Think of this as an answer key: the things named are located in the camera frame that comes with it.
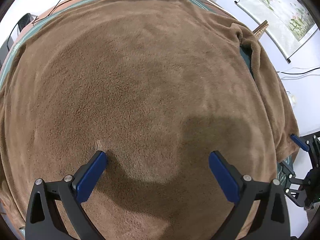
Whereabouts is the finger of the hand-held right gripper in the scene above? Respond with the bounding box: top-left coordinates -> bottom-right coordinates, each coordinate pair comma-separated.
290,134 -> 320,168
277,161 -> 308,207

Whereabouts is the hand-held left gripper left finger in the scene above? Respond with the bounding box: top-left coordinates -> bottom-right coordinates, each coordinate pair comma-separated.
25,151 -> 108,240

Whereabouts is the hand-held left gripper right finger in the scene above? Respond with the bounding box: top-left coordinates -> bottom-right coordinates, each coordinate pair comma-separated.
209,151 -> 292,240

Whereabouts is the brown fleece cloth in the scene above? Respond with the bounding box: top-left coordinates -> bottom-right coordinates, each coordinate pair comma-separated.
0,0 -> 300,240

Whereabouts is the green table mat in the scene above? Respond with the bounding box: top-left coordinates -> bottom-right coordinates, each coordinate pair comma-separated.
0,0 -> 298,188

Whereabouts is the brown wooden rod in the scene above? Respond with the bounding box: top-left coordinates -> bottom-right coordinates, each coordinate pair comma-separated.
252,21 -> 269,40

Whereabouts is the hanging scroll painting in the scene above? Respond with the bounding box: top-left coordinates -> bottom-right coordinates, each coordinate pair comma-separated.
234,0 -> 317,63

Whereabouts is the black metal chair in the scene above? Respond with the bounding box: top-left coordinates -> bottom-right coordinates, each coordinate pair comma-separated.
7,12 -> 32,53

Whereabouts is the black floor cable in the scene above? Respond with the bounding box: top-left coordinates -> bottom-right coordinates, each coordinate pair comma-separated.
277,66 -> 320,76

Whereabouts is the white power cord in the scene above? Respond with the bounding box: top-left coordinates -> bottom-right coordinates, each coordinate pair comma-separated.
197,0 -> 238,18

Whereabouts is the long black table cable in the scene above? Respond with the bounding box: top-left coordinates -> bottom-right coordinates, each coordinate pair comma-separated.
32,0 -> 163,23

